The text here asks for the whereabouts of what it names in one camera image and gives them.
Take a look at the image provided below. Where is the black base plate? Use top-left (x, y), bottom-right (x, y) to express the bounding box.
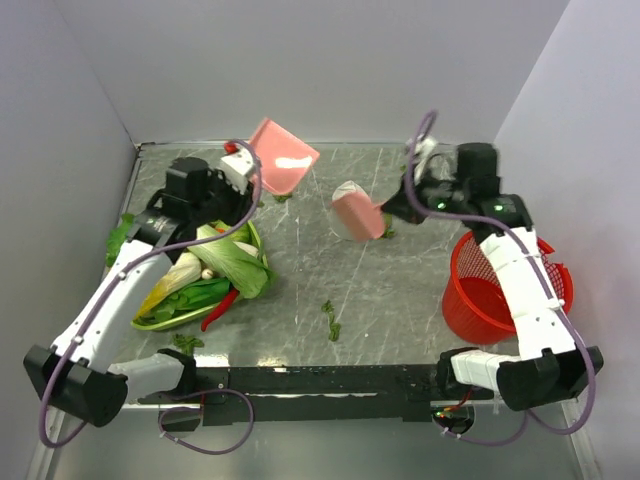
top-left (137, 363), bottom-right (496, 427)

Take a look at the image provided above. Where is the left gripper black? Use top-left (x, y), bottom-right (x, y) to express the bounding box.
top-left (191, 167), bottom-right (257, 228)

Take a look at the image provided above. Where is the red chili pepper toy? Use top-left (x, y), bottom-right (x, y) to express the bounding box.
top-left (200, 287), bottom-right (239, 332)

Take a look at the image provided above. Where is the aluminium rail frame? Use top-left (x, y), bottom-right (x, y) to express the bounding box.
top-left (47, 362), bottom-right (579, 416)

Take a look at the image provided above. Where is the white radish toy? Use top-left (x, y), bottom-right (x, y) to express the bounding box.
top-left (234, 241), bottom-right (260, 258)

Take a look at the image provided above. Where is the yellow corn husk toy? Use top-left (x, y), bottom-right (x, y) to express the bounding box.
top-left (136, 252), bottom-right (202, 318)

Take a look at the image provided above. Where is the pink dustpan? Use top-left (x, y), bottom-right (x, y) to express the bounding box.
top-left (249, 118), bottom-right (320, 195)

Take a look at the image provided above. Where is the napa cabbage toy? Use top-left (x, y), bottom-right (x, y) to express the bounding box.
top-left (187, 221), bottom-right (275, 299)

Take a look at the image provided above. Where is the green paper scrap small centre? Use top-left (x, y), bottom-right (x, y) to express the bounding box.
top-left (321, 300), bottom-right (334, 313)

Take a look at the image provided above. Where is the green paper scrap by dustpan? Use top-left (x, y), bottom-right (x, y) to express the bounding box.
top-left (328, 321), bottom-right (341, 342)

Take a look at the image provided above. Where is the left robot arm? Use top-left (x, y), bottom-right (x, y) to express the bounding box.
top-left (23, 151), bottom-right (259, 427)

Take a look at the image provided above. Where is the green vegetable tray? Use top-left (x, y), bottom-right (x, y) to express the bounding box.
top-left (132, 242), bottom-right (269, 331)

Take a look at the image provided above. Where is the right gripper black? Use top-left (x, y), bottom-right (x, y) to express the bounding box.
top-left (380, 163), bottom-right (470, 226)

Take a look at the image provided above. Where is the green paper scrap back centre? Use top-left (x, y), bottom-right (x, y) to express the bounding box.
top-left (272, 193), bottom-right (292, 203)

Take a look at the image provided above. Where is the pink hand brush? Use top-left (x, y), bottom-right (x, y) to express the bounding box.
top-left (332, 192), bottom-right (386, 242)

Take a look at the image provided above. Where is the green paper scrap front left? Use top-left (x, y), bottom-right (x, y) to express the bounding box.
top-left (172, 334), bottom-right (205, 357)

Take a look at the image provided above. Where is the round green cabbage toy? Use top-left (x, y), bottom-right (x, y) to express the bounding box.
top-left (213, 221), bottom-right (251, 244)

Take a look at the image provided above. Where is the green lettuce leaf toy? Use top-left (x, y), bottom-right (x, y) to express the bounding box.
top-left (105, 213), bottom-right (135, 268)

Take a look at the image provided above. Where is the white paper roll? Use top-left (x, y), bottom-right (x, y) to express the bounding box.
top-left (329, 180), bottom-right (367, 241)

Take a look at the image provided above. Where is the green paper scrap near roll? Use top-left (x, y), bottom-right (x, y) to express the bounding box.
top-left (382, 227), bottom-right (396, 239)

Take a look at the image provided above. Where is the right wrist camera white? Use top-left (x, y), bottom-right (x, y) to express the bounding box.
top-left (405, 135), bottom-right (439, 177)

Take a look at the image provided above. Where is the red mesh basket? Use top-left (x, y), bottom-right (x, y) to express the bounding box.
top-left (442, 232), bottom-right (575, 353)

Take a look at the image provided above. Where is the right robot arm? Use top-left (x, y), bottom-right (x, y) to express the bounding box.
top-left (382, 143), bottom-right (604, 411)

